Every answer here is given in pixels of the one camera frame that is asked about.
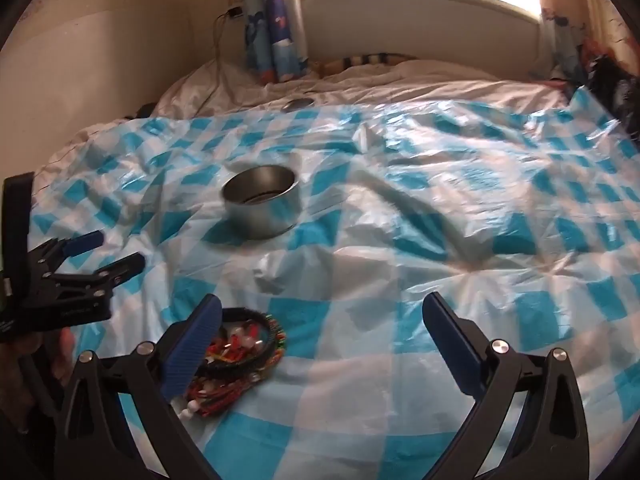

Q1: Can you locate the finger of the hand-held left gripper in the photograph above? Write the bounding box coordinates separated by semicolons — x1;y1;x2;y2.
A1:
45;253;146;306
25;231;105;276

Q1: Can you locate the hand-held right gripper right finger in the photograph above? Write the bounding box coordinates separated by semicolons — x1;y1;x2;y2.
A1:
422;292;591;480

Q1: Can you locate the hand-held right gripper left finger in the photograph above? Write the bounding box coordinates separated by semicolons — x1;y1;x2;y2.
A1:
54;294;223;480

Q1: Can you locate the red beaded bracelets bundle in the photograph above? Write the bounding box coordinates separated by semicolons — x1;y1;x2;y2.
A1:
172;322;266;421

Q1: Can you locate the black braided bracelet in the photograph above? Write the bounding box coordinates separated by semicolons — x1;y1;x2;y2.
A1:
197;307;287;381

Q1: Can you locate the round metal tin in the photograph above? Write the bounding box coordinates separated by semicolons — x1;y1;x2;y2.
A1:
221;165;301;240

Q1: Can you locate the person's left hand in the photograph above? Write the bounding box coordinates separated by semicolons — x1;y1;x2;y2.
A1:
0;329;76;441

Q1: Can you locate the blue checkered plastic sheet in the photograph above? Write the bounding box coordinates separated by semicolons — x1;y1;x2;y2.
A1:
30;87;640;480

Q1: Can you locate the white duvet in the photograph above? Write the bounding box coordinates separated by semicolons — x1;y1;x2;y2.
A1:
37;57;581;171

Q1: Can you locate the cartoon print curtain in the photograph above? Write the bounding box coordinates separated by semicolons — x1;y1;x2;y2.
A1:
244;0;311;85
530;0;601;83

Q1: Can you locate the striped pillow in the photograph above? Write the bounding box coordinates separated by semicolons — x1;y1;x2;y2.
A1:
320;51;416;77

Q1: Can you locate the dark clothing pile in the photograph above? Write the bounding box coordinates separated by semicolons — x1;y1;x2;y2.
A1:
575;35;640;141

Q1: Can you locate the black charger cable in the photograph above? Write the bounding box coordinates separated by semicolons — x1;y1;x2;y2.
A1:
197;12;231;116

